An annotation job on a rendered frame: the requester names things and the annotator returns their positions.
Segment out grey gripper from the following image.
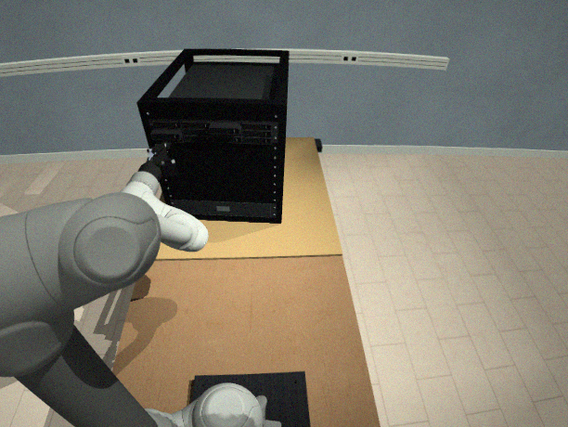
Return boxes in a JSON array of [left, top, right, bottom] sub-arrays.
[[138, 140, 173, 182]]

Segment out tan flat board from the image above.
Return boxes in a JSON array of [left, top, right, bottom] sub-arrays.
[[155, 137, 342, 261]]

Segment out black server rack frame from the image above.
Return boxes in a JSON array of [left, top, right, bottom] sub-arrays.
[[136, 49, 290, 224]]

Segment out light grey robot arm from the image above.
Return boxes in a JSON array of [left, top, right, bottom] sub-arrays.
[[0, 171, 281, 427]]

